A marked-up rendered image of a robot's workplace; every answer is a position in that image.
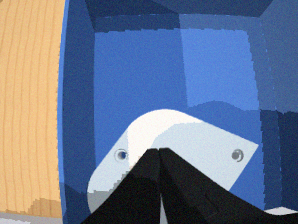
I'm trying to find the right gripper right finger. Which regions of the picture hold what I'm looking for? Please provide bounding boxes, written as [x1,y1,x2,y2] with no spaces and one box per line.
[158,148,298,224]

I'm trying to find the blue open tray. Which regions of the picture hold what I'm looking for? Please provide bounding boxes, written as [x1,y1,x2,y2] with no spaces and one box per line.
[57,0,298,222]

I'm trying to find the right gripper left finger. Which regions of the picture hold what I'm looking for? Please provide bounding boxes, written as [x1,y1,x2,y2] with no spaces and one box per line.
[80,148,161,224]

